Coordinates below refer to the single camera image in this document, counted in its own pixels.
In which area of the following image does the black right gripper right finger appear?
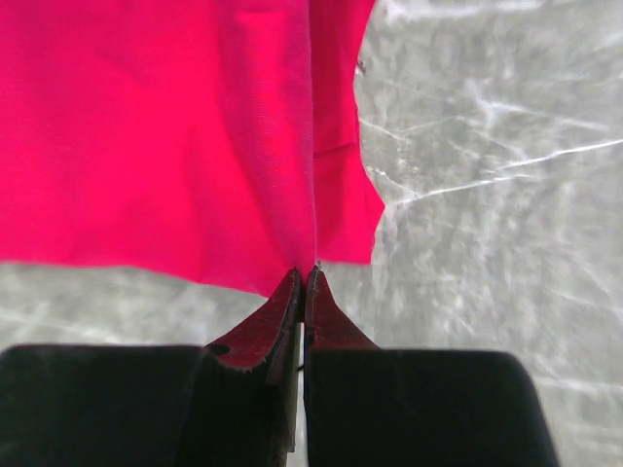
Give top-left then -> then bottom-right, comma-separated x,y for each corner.
303,269 -> 559,466

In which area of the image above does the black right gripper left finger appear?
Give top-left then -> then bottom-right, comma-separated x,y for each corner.
1,270 -> 302,466

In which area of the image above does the red t-shirt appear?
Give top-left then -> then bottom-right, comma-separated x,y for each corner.
1,1 -> 384,296

